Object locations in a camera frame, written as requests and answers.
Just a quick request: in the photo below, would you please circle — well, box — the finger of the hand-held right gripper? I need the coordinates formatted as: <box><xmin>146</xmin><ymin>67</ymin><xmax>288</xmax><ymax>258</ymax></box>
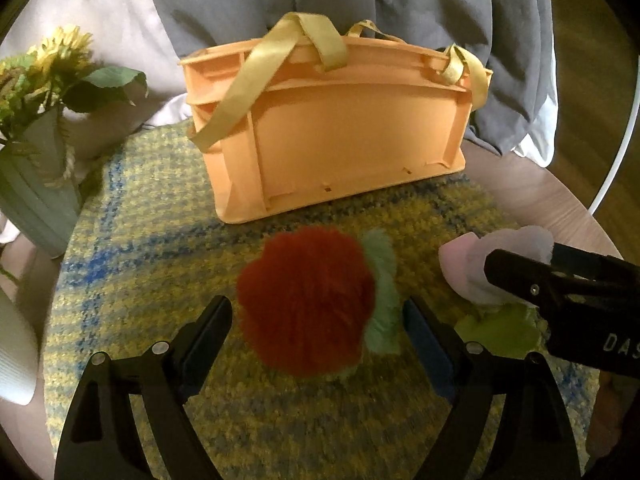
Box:
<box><xmin>550</xmin><ymin>242</ymin><xmax>640</xmax><ymax>282</ymax></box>
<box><xmin>482</xmin><ymin>249</ymin><xmax>567</xmax><ymax>307</ymax></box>

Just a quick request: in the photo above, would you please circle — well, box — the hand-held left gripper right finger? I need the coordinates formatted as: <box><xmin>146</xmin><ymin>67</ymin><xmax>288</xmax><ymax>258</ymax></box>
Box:
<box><xmin>402</xmin><ymin>296</ymin><xmax>583</xmax><ymax>480</ymax></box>

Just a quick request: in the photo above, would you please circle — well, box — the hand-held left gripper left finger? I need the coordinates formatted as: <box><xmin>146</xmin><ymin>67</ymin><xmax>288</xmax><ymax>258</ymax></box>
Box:
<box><xmin>54</xmin><ymin>295</ymin><xmax>233</xmax><ymax>480</ymax></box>

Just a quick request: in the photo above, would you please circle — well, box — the pale purple plush flower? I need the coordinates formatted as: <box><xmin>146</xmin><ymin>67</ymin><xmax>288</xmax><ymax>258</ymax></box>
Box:
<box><xmin>439</xmin><ymin>226</ymin><xmax>555</xmax><ymax>307</ymax></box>

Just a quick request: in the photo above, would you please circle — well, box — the red plush flower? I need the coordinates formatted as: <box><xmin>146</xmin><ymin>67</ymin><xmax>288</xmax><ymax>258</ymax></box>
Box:
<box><xmin>236</xmin><ymin>227</ymin><xmax>401</xmax><ymax>378</ymax></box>

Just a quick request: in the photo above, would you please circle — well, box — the orange plastic crate with straps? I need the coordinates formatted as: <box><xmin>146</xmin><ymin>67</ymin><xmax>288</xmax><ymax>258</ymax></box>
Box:
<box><xmin>179</xmin><ymin>11</ymin><xmax>493</xmax><ymax>225</ymax></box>

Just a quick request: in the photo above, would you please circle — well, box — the green plush toy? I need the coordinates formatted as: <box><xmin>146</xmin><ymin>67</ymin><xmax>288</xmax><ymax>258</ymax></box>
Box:
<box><xmin>454</xmin><ymin>305</ymin><xmax>543</xmax><ymax>361</ymax></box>

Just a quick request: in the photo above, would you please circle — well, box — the white trim strip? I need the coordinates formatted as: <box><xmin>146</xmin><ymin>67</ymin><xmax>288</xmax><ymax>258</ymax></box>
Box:
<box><xmin>587</xmin><ymin>85</ymin><xmax>640</xmax><ymax>216</ymax></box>

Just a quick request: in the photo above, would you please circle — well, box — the yellow blue plaid blanket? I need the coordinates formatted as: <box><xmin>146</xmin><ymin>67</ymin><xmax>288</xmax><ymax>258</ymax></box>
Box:
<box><xmin>42</xmin><ymin>122</ymin><xmax>601</xmax><ymax>480</ymax></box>

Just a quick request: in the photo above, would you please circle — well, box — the white sheer curtain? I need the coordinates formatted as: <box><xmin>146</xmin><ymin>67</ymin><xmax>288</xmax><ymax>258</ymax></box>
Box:
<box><xmin>515</xmin><ymin>92</ymin><xmax>558</xmax><ymax>167</ymax></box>

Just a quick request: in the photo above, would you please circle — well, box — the white plant pot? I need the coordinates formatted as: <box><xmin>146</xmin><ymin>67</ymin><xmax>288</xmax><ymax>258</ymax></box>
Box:
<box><xmin>0</xmin><ymin>287</ymin><xmax>40</xmax><ymax>406</ymax></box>

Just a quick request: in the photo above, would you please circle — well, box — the green ribbed vase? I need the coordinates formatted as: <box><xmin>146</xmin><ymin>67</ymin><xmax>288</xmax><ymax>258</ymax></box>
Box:
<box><xmin>0</xmin><ymin>105</ymin><xmax>83</xmax><ymax>258</ymax></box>

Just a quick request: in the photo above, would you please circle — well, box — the sunflower bouquet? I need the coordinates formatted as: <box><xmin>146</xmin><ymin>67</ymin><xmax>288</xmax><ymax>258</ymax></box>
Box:
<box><xmin>0</xmin><ymin>25</ymin><xmax>148</xmax><ymax>151</ymax></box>

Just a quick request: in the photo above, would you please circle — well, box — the pale pink curtain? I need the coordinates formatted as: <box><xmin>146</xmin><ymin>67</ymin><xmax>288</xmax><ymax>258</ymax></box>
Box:
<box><xmin>0</xmin><ymin>0</ymin><xmax>196</xmax><ymax>161</ymax></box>

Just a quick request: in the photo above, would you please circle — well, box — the grey curtain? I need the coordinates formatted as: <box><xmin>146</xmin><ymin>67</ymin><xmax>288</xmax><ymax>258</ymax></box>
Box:
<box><xmin>140</xmin><ymin>0</ymin><xmax>557</xmax><ymax>158</ymax></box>

